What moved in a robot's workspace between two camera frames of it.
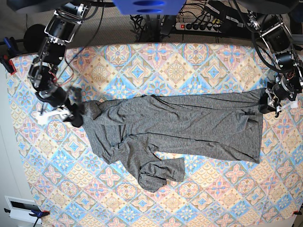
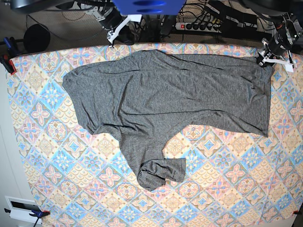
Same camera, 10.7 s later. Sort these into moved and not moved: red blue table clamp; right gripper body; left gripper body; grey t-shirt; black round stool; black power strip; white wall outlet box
Moved: left gripper body; grey t-shirt; right gripper body
Not moved: black round stool; black power strip; white wall outlet box; red blue table clamp
